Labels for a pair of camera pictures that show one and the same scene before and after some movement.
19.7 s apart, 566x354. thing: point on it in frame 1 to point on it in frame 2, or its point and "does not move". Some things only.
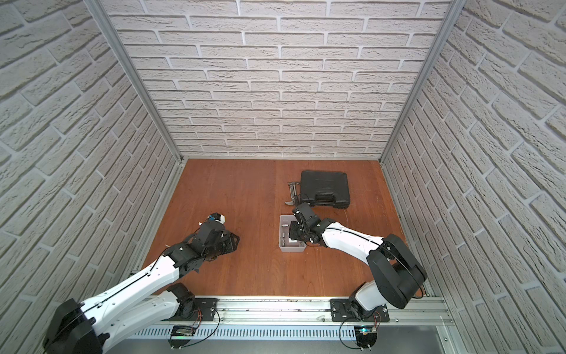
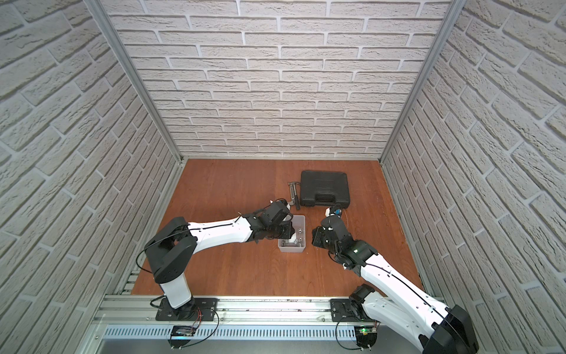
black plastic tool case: [325, 189] does not move
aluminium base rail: [242, 310] does not move
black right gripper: [292, 228] to [317, 237]
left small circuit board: [180, 335] does not move
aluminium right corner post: [455, 9] does not move
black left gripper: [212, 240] to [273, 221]
